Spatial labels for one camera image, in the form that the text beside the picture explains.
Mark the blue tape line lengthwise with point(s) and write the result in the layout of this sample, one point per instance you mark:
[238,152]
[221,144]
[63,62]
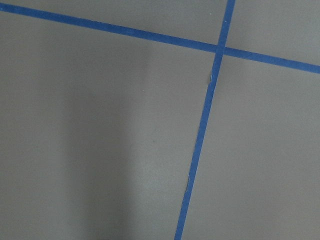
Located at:
[215,70]

